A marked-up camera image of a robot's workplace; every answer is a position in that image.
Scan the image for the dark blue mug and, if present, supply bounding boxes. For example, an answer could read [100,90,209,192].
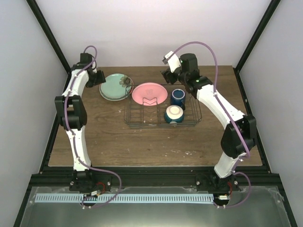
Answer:
[170,88,186,110]

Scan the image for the mint green plate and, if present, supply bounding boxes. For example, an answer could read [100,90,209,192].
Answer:
[99,73,134,95]

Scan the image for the pink top plate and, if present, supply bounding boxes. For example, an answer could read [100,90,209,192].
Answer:
[132,82,168,106]

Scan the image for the pink plate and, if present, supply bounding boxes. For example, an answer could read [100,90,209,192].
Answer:
[132,82,168,106]
[99,87,130,101]

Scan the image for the teal white bowl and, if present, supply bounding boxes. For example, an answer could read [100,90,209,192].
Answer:
[164,105,185,123]

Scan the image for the wire dish rack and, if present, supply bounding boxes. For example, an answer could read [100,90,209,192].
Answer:
[124,84,202,128]

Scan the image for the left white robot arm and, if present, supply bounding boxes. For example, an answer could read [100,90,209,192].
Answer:
[54,63,105,172]

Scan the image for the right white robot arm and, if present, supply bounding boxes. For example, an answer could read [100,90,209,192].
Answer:
[162,51,257,191]

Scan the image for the light blue slotted strip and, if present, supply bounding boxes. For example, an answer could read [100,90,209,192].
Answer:
[34,193,214,204]

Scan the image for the metal front tray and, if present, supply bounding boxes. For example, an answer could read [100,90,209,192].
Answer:
[19,186,291,227]

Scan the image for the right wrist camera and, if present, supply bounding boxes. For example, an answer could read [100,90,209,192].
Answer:
[162,51,181,73]

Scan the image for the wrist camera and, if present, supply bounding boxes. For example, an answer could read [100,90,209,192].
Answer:
[162,51,181,73]
[79,52,94,66]

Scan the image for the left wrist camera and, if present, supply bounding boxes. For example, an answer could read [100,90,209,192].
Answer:
[79,52,94,66]

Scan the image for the left black frame post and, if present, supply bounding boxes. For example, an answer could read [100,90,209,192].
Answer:
[25,0,71,71]

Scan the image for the black frame post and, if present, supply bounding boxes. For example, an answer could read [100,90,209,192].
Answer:
[235,0,282,69]
[25,0,71,71]

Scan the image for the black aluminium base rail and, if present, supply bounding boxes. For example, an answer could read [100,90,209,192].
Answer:
[28,166,283,192]

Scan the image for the right black frame post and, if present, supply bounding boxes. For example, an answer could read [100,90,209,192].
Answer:
[235,0,282,69]

